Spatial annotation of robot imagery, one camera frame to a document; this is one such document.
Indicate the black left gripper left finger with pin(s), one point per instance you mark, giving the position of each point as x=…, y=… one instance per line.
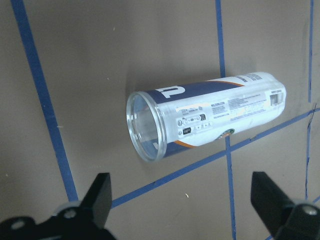
x=97, y=202

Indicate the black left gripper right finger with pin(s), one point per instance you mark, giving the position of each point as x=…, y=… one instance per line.
x=271, y=204

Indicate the white tennis ball can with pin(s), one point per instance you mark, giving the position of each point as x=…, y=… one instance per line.
x=169, y=120

